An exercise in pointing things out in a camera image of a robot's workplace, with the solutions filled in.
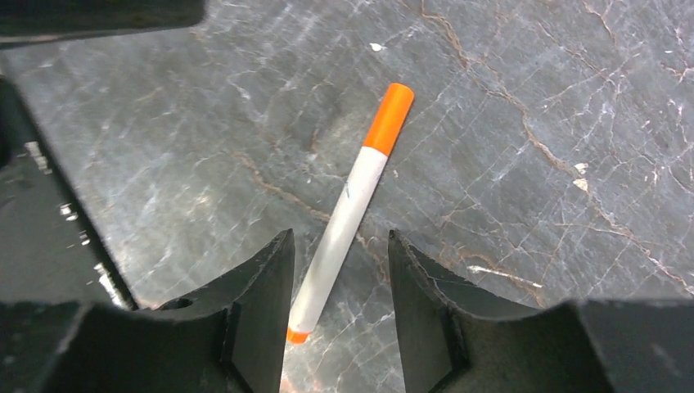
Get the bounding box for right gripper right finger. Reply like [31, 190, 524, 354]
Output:
[388, 231, 693, 392]

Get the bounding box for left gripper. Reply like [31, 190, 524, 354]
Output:
[1, 0, 207, 49]

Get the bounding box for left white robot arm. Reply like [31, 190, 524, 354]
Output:
[1, 1, 205, 309]

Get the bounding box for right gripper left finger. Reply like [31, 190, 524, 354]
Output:
[1, 229, 295, 392]

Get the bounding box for orange capped marker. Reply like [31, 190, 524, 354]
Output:
[286, 83, 415, 344]

